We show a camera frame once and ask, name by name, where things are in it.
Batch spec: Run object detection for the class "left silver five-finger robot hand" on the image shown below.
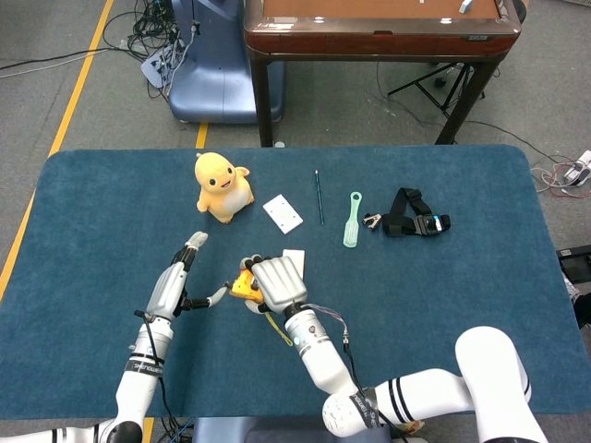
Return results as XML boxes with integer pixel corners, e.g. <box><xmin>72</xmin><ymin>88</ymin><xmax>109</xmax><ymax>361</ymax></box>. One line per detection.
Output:
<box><xmin>145</xmin><ymin>231</ymin><xmax>232</xmax><ymax>323</ymax></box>

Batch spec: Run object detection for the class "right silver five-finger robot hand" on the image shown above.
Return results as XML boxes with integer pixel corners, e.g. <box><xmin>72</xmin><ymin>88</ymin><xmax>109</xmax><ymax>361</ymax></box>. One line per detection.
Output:
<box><xmin>238</xmin><ymin>254</ymin><xmax>309</xmax><ymax>317</ymax></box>

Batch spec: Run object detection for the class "yellow tape measure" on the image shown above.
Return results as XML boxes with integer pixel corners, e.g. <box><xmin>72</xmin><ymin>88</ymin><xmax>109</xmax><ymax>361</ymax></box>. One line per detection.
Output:
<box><xmin>224</xmin><ymin>270</ymin><xmax>295</xmax><ymax>347</ymax></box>

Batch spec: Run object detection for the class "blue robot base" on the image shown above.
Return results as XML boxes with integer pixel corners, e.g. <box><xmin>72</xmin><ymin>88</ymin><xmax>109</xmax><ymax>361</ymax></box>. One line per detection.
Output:
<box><xmin>168</xmin><ymin>0</ymin><xmax>286</xmax><ymax>125</ymax></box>

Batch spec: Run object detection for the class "white rectangular box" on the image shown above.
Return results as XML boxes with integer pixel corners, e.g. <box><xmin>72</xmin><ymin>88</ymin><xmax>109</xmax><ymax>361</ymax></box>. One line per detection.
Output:
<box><xmin>282</xmin><ymin>248</ymin><xmax>307</xmax><ymax>279</ymax></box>

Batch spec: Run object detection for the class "white plate with holes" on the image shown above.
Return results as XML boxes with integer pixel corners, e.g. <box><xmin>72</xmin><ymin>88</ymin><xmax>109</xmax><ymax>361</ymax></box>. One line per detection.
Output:
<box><xmin>262</xmin><ymin>194</ymin><xmax>305</xmax><ymax>235</ymax></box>

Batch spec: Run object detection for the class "dark green pencil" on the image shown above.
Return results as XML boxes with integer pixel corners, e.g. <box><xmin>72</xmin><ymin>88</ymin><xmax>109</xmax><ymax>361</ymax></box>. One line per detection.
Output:
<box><xmin>314</xmin><ymin>169</ymin><xmax>325</xmax><ymax>227</ymax></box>

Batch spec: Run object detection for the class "mint green plastic spatula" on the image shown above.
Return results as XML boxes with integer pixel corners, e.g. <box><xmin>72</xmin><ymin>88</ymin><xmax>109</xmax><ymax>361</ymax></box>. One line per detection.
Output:
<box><xmin>342</xmin><ymin>191</ymin><xmax>364</xmax><ymax>249</ymax></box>

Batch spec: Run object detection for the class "yellow plush duck toy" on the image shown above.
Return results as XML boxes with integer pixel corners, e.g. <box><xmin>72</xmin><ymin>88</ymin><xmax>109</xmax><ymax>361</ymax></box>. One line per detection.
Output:
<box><xmin>194</xmin><ymin>151</ymin><xmax>256</xmax><ymax>225</ymax></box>

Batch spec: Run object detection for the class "blue felt table mat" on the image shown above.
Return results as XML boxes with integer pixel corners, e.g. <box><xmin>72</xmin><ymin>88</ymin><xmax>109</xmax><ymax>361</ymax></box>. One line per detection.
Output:
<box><xmin>0</xmin><ymin>145</ymin><xmax>583</xmax><ymax>420</ymax></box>

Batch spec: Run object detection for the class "blue grey robot torso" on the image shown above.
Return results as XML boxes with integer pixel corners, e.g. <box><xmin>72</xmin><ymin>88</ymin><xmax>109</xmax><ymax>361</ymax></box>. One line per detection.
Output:
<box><xmin>191</xmin><ymin>414</ymin><xmax>393</xmax><ymax>443</ymax></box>

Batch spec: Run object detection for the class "black tripod stand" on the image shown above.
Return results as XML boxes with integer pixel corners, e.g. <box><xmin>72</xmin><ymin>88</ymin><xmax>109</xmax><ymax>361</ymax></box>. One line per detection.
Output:
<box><xmin>386</xmin><ymin>62</ymin><xmax>487</xmax><ymax>112</ymax></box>

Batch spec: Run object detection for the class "brown wooden table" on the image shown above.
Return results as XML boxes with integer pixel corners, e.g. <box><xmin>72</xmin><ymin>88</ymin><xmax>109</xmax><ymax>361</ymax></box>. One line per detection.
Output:
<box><xmin>243</xmin><ymin>0</ymin><xmax>523</xmax><ymax>148</ymax></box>

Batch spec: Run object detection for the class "black flat box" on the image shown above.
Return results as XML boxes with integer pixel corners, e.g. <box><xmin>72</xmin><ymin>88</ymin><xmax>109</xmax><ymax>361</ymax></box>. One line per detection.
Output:
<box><xmin>556</xmin><ymin>247</ymin><xmax>591</xmax><ymax>285</ymax></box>

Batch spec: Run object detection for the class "white power strip with plugs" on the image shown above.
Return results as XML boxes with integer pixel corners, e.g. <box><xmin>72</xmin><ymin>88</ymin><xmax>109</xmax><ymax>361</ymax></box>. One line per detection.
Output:
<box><xmin>562</xmin><ymin>150</ymin><xmax>591</xmax><ymax>188</ymax></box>

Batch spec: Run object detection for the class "black head strap mount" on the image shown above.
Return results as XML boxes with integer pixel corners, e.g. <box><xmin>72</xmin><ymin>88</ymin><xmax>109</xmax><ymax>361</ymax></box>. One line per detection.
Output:
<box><xmin>381</xmin><ymin>186</ymin><xmax>452</xmax><ymax>238</ymax></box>

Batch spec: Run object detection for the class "long black floor cable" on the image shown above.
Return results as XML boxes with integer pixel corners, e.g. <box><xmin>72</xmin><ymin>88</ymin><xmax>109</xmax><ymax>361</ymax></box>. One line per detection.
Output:
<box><xmin>0</xmin><ymin>45</ymin><xmax>139</xmax><ymax>74</ymax></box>

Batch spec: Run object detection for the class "black cable bundle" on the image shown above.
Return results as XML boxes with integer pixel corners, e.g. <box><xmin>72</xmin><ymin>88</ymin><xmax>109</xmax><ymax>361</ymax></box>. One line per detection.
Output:
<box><xmin>102</xmin><ymin>0</ymin><xmax>186</xmax><ymax>101</ymax></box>

